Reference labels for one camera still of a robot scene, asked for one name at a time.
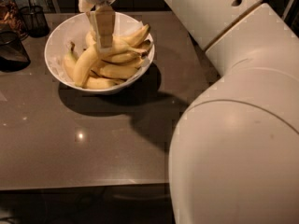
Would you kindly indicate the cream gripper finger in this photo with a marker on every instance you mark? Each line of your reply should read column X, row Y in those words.
column 102, row 21
column 84, row 6

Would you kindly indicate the large front yellow banana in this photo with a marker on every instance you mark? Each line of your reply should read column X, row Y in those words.
column 93, row 54

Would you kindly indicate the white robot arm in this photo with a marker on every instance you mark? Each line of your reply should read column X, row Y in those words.
column 234, row 155

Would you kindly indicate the white ceramic bowl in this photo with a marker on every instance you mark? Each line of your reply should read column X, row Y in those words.
column 74, row 30

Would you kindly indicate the top back yellow banana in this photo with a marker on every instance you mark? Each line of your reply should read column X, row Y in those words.
column 137, row 37

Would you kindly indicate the middle yellow banana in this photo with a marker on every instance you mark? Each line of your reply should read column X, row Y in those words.
column 128, row 56

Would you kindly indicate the left small yellow banana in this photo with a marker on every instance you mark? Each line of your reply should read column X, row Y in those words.
column 70, row 59

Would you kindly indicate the lower right yellow banana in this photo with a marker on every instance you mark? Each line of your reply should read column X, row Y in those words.
column 113, row 71

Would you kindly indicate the black mesh pen cup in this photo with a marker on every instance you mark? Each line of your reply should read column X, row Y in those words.
column 34, row 19

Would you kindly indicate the brown jar with snacks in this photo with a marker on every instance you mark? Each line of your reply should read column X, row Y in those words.
column 10, row 17

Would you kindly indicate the dark glass container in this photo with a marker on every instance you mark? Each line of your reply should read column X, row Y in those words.
column 13, row 56

